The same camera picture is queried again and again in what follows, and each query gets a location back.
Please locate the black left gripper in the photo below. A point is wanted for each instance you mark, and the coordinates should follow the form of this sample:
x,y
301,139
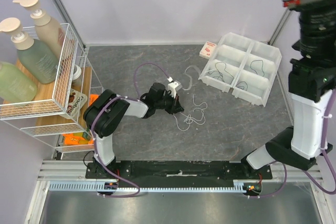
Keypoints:
x,y
172,110

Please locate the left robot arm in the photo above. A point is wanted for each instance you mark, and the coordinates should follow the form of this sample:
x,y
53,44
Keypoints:
x,y
104,115

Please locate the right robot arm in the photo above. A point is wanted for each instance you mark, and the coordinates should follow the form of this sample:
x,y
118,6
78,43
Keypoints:
x,y
311,85

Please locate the small red white box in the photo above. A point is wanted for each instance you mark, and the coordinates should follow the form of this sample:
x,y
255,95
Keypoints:
x,y
207,50

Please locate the white plastic compartment tray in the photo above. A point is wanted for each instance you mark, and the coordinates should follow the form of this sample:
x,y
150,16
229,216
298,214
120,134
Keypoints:
x,y
244,66

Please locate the brown white snack bag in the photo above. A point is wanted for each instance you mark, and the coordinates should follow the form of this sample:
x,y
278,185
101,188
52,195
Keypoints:
x,y
75,102

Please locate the small white cup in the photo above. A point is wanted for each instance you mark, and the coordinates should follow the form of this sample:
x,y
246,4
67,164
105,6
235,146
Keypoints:
x,y
76,73

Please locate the orange snack packet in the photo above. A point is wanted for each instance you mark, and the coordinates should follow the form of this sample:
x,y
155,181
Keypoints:
x,y
80,138

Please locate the wooden shelf board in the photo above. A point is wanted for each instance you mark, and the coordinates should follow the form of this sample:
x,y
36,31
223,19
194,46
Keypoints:
x,y
42,115

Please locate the grey-green pump bottle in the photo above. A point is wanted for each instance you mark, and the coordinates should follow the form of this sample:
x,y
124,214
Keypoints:
x,y
33,54

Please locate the beige pump bottle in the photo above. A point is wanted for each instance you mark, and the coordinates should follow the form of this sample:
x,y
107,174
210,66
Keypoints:
x,y
47,28

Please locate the light green bottle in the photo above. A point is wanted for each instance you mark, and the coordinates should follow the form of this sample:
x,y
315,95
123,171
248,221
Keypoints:
x,y
16,87

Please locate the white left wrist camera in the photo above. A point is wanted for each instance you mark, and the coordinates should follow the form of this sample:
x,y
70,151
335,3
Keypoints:
x,y
173,87

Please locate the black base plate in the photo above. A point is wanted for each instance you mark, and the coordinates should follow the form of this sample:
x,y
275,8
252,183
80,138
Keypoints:
x,y
187,173

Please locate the white wire basket shelf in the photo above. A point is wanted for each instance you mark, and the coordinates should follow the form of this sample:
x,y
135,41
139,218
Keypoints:
x,y
71,49

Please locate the white slotted cable duct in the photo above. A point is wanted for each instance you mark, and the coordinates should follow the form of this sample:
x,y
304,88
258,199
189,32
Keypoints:
x,y
106,187

